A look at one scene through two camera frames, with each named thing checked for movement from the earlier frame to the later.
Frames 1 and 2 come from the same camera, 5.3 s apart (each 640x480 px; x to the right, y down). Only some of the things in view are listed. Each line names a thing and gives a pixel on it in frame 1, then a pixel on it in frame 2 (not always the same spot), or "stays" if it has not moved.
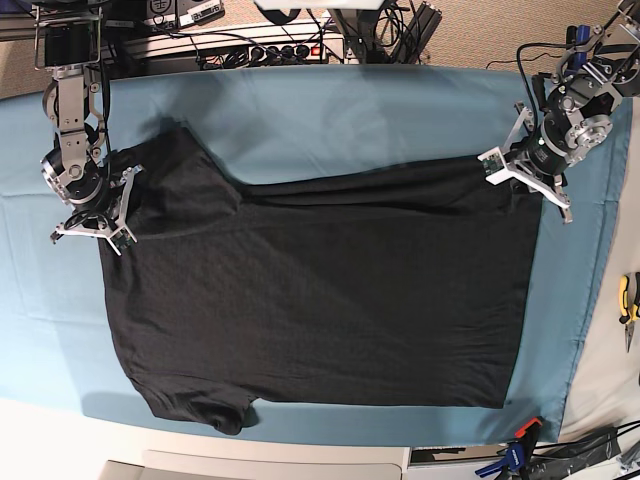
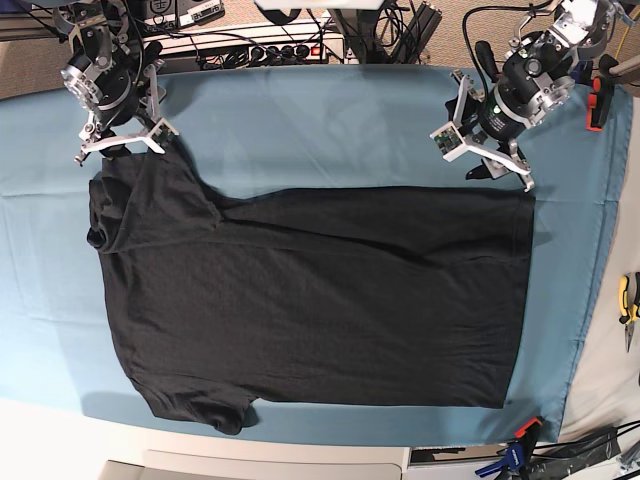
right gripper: x=541 y=147 to x=491 y=120
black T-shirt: x=401 y=288 stays
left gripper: x=97 y=196 to x=113 y=94
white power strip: x=286 y=54 stays
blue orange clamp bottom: x=518 y=454 stays
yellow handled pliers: x=629 y=317 stays
